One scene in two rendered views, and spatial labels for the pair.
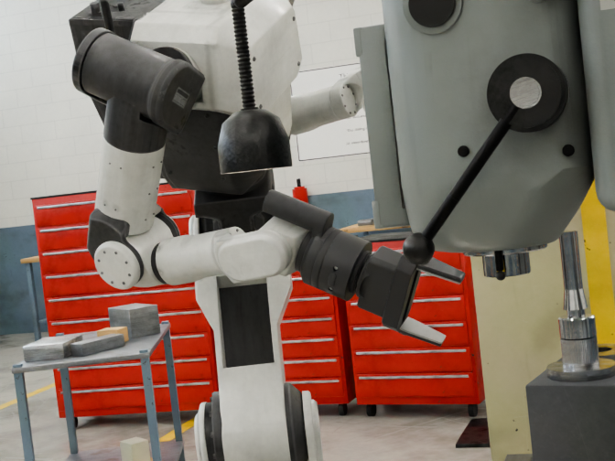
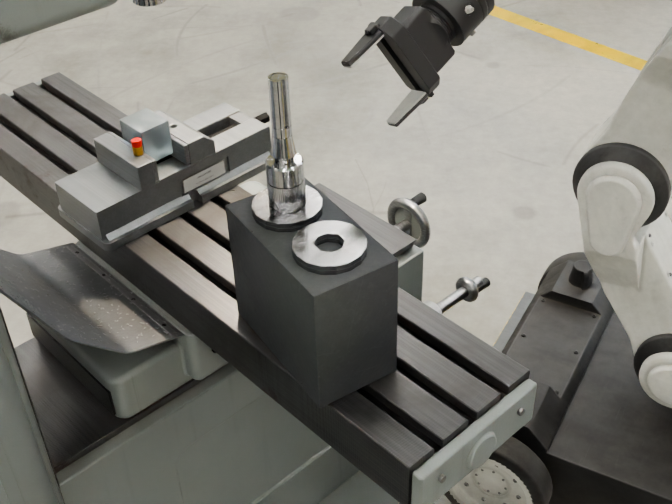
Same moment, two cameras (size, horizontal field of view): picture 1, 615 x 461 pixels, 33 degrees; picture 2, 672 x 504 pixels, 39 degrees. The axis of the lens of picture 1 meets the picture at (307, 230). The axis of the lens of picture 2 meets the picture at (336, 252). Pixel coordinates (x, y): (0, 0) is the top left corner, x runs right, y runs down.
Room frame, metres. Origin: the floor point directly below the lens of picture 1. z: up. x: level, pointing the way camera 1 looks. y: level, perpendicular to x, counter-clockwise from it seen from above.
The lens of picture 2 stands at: (1.90, -1.15, 1.80)
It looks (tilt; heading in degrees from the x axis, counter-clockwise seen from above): 38 degrees down; 120
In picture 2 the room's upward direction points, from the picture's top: 2 degrees counter-clockwise
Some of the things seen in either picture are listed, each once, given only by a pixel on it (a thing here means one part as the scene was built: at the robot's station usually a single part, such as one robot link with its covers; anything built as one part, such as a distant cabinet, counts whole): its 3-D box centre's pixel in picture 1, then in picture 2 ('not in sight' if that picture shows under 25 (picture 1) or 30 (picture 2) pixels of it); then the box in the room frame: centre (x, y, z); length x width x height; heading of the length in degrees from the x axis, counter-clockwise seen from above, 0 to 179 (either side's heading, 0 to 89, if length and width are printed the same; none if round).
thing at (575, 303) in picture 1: (572, 273); (281, 119); (1.36, -0.34, 1.24); 0.03 x 0.03 x 0.11
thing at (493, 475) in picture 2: not in sight; (492, 479); (1.61, -0.15, 0.50); 0.20 x 0.05 x 0.20; 0
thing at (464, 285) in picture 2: not in sight; (454, 298); (1.37, 0.26, 0.50); 0.22 x 0.06 x 0.06; 72
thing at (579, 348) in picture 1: (578, 344); (285, 185); (1.36, -0.34, 1.14); 0.05 x 0.05 x 0.06
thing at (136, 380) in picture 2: not in sight; (194, 280); (1.07, -0.20, 0.78); 0.50 x 0.35 x 0.12; 72
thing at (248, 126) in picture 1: (253, 139); not in sight; (1.05, 0.04, 1.45); 0.07 x 0.07 x 0.06
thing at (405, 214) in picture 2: not in sight; (396, 230); (1.23, 0.27, 0.62); 0.16 x 0.12 x 0.12; 72
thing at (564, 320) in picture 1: (577, 319); (284, 162); (1.36, -0.34, 1.18); 0.05 x 0.05 x 0.01
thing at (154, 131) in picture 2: not in sight; (146, 136); (1.00, -0.18, 1.03); 0.06 x 0.05 x 0.06; 163
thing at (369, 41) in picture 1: (386, 127); not in sight; (1.11, -0.09, 1.45); 0.04 x 0.04 x 0.21; 72
